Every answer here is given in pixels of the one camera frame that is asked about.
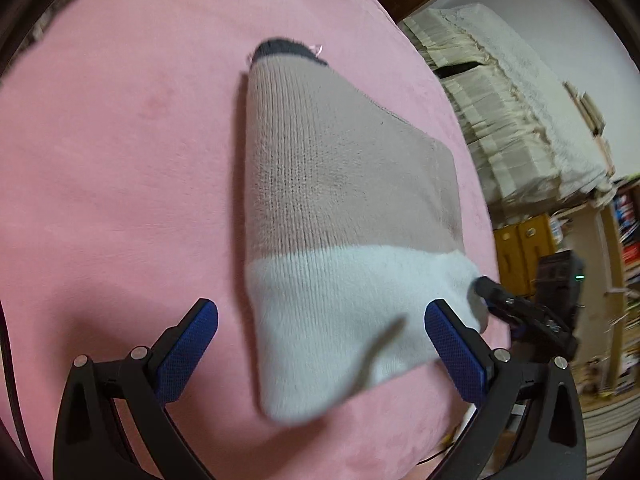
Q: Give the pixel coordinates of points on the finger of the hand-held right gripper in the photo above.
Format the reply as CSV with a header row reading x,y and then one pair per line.
x,y
505,305

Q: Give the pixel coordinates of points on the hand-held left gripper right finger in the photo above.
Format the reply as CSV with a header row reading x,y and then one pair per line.
x,y
457,355

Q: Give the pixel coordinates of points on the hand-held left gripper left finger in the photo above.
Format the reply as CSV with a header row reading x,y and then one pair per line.
x,y
187,355

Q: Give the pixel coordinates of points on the colour block knit sweater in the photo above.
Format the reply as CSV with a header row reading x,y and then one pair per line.
x,y
345,200

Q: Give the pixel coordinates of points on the yellow wooden cabinet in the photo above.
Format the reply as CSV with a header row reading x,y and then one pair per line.
x,y
525,250

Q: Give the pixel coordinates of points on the crowded bookshelf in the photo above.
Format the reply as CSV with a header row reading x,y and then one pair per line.
x,y
627,270

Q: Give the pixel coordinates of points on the cream lace furniture cover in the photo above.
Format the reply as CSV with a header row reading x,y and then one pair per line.
x,y
515,110

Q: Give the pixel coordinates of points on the pink fleece blanket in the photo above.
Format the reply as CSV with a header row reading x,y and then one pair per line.
x,y
125,185

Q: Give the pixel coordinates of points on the clear plastic hanger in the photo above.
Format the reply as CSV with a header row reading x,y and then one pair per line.
x,y
316,50

